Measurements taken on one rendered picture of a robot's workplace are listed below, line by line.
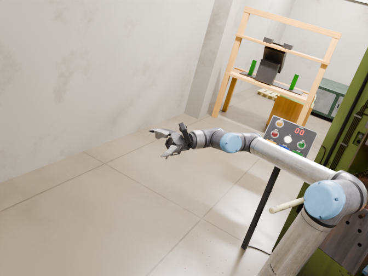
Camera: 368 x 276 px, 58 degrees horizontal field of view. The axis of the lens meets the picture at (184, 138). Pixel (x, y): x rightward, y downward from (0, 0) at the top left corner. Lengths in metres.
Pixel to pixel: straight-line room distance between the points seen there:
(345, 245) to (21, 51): 2.70
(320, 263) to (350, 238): 0.32
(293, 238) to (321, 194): 0.20
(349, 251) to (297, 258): 1.33
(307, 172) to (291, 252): 0.31
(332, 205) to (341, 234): 1.46
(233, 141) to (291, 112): 4.84
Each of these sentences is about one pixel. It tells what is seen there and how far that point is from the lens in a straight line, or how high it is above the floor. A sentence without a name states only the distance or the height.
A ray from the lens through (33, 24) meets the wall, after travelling 2.89.
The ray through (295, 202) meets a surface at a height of 0.64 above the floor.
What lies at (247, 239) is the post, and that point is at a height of 0.11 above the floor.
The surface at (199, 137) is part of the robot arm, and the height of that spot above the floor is 1.27.
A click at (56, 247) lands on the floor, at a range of 2.68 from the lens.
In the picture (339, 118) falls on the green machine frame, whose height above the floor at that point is 1.32.
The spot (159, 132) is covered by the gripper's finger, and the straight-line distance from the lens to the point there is 1.52.
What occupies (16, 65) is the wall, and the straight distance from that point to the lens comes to 2.89.
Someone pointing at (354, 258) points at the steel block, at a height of 0.58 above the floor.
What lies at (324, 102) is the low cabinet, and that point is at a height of 0.39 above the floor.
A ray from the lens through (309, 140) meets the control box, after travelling 2.53.
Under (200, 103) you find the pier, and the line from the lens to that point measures 5.50.
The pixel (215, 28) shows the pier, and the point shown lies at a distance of 5.32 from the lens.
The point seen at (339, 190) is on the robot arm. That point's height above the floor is 1.44.
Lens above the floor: 1.87
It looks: 23 degrees down
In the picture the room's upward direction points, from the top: 16 degrees clockwise
